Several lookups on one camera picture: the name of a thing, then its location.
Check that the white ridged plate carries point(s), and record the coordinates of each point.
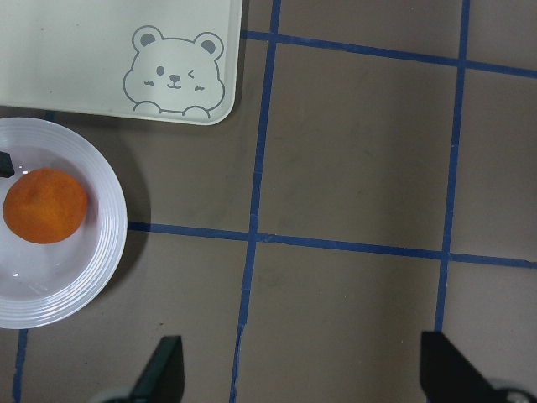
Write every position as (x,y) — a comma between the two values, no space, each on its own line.
(44,283)

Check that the orange mandarin fruit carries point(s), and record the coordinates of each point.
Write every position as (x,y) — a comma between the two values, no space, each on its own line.
(45,206)

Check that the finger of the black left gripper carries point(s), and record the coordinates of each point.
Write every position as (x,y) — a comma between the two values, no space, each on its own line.
(6,165)

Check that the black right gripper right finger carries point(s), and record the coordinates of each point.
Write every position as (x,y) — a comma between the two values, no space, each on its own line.
(447,376)

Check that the cream bear print tray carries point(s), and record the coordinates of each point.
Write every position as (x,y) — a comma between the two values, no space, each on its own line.
(170,61)

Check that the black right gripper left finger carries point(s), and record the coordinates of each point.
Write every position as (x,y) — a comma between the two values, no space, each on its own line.
(163,378)

